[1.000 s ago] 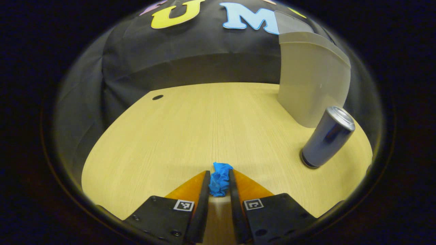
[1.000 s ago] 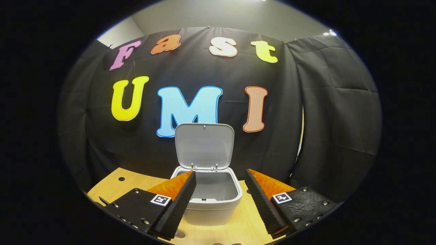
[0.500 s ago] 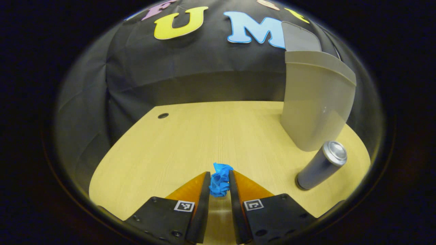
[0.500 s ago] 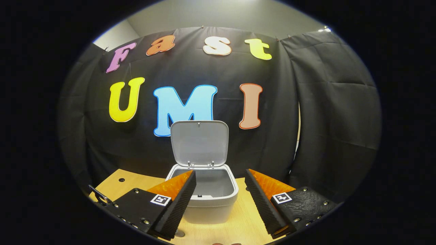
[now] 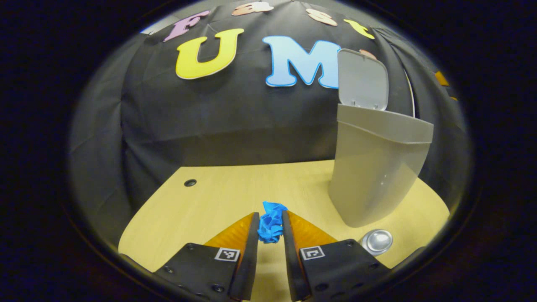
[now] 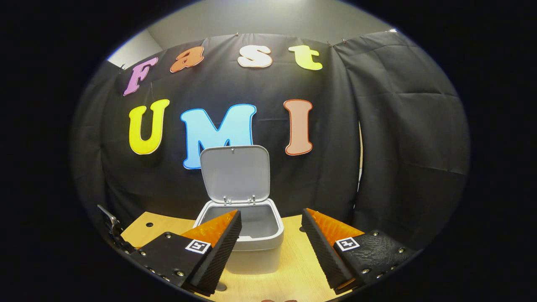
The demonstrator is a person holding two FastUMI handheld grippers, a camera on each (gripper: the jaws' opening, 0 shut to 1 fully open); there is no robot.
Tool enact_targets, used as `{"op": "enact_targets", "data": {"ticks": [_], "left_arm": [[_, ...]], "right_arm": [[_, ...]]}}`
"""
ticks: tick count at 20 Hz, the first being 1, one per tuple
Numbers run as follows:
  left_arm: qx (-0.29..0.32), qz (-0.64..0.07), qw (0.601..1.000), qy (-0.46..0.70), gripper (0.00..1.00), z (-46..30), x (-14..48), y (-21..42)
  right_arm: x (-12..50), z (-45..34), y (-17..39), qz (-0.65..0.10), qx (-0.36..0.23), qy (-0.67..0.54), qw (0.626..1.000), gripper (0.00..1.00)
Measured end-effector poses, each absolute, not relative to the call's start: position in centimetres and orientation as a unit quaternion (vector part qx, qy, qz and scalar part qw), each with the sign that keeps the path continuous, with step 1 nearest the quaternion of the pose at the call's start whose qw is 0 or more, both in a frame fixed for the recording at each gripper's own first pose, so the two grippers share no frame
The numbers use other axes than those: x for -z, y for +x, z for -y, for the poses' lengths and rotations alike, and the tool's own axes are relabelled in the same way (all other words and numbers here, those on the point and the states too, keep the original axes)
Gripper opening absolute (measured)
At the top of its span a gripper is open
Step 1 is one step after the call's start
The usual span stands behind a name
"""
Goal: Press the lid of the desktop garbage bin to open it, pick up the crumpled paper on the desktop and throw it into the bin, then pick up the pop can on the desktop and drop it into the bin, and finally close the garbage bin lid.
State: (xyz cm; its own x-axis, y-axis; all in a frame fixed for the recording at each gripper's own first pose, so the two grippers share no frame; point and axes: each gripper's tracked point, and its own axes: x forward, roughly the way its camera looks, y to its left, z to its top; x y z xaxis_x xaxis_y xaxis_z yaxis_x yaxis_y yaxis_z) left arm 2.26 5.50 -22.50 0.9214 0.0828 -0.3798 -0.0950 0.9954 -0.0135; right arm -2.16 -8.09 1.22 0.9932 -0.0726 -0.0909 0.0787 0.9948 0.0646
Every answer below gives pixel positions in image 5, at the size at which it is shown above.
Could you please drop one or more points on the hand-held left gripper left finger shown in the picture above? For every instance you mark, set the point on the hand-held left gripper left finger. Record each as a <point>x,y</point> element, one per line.
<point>249,260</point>

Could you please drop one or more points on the wooden desktop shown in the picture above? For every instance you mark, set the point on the wooden desktop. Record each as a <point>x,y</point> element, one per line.
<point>235,193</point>

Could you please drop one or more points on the black backdrop cloth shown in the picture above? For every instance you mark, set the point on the black backdrop cloth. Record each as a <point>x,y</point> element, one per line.
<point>209,117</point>

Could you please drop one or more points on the blue paper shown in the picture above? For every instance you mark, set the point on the blue paper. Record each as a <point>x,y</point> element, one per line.
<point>270,222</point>

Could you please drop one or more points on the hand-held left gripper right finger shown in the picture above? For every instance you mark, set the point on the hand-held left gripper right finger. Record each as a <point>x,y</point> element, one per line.
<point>290,260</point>

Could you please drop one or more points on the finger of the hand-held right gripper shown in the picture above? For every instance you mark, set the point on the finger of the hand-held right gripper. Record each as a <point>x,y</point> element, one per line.
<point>441,78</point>

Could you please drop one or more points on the white desktop garbage bin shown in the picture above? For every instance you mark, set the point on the white desktop garbage bin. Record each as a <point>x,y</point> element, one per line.
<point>373,176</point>

